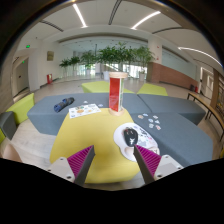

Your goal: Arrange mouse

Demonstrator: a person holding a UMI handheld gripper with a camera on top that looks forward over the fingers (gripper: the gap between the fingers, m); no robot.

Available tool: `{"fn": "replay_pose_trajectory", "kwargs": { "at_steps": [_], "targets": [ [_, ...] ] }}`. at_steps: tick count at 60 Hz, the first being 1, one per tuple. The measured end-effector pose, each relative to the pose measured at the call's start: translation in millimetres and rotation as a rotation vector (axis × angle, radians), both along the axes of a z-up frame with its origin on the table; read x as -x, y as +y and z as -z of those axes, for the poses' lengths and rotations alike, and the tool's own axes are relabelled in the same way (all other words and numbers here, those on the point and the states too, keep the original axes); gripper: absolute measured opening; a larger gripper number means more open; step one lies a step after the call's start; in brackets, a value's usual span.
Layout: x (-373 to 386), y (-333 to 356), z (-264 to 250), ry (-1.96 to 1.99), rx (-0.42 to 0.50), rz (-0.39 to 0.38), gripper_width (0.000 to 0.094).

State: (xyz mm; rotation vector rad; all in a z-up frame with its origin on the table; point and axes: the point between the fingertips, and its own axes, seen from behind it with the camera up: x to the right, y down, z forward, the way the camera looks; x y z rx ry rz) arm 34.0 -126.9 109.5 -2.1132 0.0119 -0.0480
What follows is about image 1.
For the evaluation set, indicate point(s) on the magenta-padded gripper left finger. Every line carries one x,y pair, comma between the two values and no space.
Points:
80,160

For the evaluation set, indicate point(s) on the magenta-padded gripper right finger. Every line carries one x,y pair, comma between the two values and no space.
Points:
150,160

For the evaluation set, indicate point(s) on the black computer mouse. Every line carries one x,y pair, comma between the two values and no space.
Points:
130,136

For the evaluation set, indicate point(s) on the white printed mouse pad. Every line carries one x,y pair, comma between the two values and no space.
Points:
119,140

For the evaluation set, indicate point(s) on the small printed sticker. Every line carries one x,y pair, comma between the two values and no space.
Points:
151,125
158,127
150,120
140,116
155,117
145,114
157,121

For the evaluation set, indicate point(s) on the white sticker sheet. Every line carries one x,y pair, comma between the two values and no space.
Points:
83,110

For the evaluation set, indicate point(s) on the small round blue sticker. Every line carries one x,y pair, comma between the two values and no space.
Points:
100,105

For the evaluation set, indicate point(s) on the dark blue folded umbrella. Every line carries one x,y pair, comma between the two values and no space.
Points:
63,104

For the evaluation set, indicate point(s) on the large grey upholstered bench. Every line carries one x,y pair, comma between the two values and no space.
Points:
43,113

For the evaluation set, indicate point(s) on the lime green upholstered bench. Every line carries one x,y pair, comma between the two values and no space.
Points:
95,87
151,89

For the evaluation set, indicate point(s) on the lime green seat block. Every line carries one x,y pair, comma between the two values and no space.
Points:
21,108

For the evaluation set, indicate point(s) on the dark grey seat block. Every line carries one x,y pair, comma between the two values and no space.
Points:
7,125

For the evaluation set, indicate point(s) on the red fire extinguisher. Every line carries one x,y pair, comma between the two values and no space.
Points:
49,79

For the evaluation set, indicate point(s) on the row of potted plants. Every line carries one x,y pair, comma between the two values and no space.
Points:
110,55

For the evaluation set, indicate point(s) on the green exit sign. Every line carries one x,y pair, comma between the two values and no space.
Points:
28,46

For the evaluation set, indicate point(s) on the ceiling light strips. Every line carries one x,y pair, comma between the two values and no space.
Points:
80,15

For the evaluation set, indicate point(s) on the wooden bench with black frame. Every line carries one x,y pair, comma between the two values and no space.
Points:
200,99

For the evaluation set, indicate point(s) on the framed wall sign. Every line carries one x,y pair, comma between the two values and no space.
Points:
50,55

